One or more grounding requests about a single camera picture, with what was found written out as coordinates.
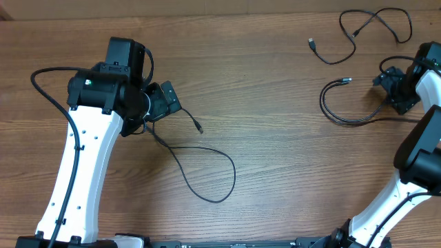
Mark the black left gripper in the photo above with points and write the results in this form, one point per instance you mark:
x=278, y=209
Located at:
x=161, y=107

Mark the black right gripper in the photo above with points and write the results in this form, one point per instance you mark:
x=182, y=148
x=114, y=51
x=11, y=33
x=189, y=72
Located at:
x=393, y=88

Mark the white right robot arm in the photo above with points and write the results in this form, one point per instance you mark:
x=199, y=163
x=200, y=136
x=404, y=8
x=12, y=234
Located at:
x=416, y=177

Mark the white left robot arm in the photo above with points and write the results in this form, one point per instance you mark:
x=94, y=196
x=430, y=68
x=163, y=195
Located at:
x=112, y=99

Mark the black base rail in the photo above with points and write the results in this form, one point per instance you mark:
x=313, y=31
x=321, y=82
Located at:
x=241, y=242

